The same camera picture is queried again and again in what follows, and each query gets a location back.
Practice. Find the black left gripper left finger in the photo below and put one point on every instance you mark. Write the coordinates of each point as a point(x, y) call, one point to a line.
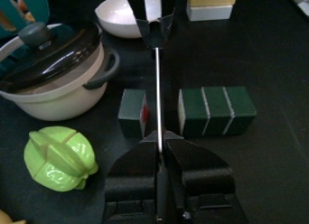
point(128, 179)

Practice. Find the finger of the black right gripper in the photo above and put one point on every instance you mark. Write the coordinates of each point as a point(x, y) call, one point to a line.
point(166, 26)
point(146, 29)

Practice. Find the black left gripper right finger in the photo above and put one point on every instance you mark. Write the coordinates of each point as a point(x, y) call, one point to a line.
point(201, 179)

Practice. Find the cut dark green sushi piece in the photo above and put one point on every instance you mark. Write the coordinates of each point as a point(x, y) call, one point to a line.
point(130, 113)

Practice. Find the white bowl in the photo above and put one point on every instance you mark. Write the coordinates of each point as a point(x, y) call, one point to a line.
point(116, 20)

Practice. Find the white block with tan top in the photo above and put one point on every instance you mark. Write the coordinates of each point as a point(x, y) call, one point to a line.
point(209, 12)

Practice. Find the green toy vegetable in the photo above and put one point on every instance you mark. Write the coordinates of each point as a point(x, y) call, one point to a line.
point(60, 161)

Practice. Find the green avocado card block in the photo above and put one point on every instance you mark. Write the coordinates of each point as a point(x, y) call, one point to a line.
point(217, 110)

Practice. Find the black glass pot lid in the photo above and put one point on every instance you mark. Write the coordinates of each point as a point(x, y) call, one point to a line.
point(60, 62)

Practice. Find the teal plastic basket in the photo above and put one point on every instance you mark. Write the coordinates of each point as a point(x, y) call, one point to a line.
point(37, 4)

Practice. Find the cream toy cooking pot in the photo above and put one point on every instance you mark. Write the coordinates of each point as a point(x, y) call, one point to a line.
point(60, 104)

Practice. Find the orange toy food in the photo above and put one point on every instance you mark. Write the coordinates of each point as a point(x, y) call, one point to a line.
point(23, 6)

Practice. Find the yellow toy food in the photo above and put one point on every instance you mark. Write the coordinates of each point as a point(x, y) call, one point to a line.
point(5, 218)

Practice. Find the grey white object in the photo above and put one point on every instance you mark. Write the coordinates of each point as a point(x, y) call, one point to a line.
point(301, 1)

